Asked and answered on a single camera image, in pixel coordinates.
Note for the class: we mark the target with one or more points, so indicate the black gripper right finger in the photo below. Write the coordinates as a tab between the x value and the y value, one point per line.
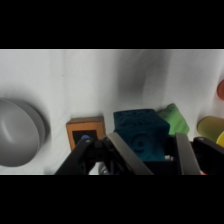
186	155

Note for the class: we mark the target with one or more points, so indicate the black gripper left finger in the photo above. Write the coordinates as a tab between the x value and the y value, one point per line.
128	155

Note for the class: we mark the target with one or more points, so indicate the blue cube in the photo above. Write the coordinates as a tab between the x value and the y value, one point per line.
143	133

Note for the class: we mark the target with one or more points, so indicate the green foam cube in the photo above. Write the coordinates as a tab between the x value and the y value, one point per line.
176	120

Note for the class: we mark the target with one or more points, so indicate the wooden block with black square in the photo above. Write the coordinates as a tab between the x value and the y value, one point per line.
85	128

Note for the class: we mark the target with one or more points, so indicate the yellow cup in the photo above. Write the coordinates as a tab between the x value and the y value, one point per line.
211	126

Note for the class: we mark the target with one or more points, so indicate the orange cup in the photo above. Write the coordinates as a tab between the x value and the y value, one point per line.
221	89

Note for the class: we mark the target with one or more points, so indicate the grey bowl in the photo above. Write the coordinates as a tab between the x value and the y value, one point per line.
16	133

